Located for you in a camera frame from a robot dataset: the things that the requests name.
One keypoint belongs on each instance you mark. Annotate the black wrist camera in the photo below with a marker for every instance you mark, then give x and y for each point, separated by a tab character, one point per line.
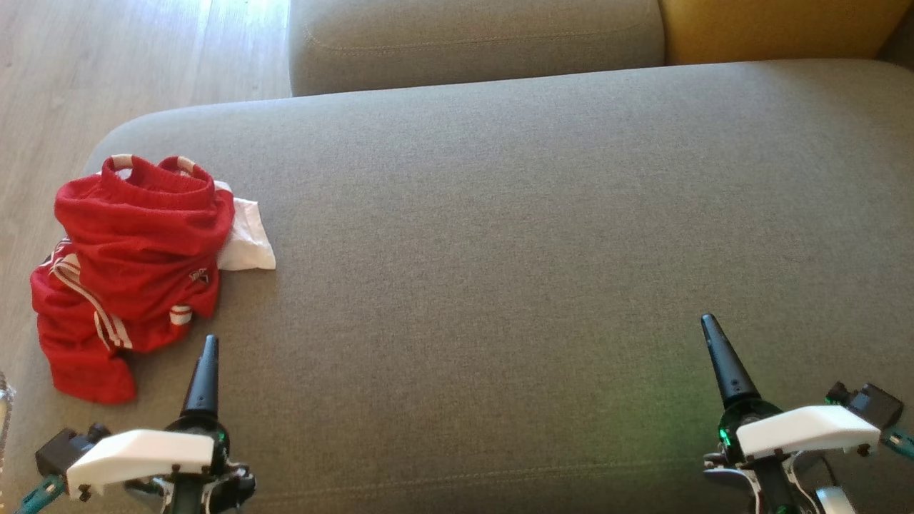
875	403
61	450

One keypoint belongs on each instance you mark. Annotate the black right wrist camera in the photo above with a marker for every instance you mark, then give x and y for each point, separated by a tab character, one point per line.
875	403

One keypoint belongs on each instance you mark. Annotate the grey sofa back cushion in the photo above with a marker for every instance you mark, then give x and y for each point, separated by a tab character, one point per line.
464	43

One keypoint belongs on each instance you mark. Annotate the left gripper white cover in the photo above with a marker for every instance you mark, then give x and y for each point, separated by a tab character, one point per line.
143	457

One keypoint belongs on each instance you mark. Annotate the red and white jersey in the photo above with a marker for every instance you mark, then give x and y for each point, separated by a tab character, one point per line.
246	243

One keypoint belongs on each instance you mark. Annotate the yellow sofa cushion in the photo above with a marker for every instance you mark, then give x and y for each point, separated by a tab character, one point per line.
771	28

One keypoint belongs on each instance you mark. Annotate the grey-brown sofa armrest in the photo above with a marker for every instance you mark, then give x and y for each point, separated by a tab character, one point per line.
901	46

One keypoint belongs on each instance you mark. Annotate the white woven laundry basket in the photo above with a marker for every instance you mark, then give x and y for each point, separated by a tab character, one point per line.
4	410

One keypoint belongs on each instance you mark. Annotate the grey fabric sofa seat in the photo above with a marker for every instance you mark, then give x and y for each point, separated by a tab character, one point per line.
500	250

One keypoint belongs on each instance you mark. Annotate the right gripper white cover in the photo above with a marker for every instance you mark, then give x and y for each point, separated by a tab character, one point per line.
807	432

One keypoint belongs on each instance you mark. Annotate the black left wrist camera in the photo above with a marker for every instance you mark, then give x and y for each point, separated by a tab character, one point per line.
61	450

